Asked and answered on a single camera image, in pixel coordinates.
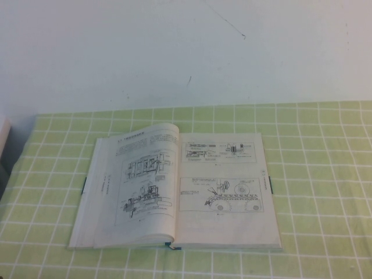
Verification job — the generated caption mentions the green white checked tablecloth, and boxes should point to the green white checked tablecloth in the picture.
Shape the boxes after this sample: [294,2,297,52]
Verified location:
[0,100,372,279]

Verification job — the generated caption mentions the illustrated technical book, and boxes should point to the illustrated technical book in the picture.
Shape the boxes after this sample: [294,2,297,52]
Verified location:
[67,121,284,253]

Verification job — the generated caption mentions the beige board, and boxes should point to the beige board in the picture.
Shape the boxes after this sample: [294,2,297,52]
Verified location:
[0,116,12,163]

